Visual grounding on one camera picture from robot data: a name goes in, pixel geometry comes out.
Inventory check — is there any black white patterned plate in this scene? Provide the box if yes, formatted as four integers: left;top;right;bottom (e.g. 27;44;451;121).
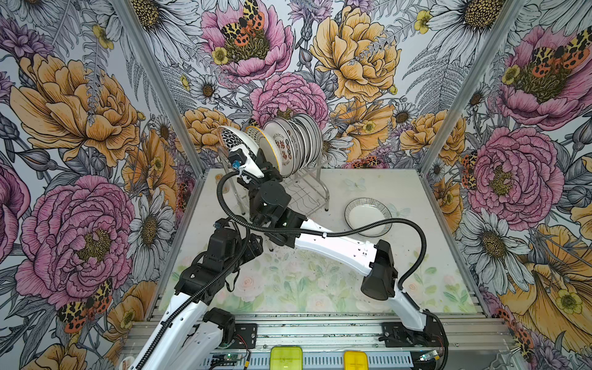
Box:
217;126;259;174

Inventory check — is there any white plate red floral pattern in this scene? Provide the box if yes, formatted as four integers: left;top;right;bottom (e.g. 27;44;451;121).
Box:
264;118;298;177

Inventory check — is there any silver metal dish rack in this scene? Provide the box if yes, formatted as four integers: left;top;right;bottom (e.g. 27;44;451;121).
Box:
228;157;330;218

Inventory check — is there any white plate black striped rim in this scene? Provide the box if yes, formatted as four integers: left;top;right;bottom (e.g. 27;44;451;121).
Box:
345;197;392;237

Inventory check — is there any white plate yellow rim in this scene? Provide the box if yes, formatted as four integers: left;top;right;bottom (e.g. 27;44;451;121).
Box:
245;126;283;172

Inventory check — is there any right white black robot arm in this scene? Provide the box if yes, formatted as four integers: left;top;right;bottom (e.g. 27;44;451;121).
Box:
217;144;449;348

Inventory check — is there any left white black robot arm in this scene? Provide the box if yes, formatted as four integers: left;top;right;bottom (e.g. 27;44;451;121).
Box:
131;219;263;369

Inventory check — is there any green plastic box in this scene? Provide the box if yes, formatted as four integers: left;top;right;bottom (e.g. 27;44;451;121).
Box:
269;346;304;370

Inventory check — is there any yellow plastic box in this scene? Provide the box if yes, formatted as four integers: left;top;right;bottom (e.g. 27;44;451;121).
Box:
343;351;369;370

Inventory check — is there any black corrugated cable hose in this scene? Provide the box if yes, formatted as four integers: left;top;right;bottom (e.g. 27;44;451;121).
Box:
216;170;427;291

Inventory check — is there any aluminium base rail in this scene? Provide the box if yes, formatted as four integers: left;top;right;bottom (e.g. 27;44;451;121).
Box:
122;310;514;370

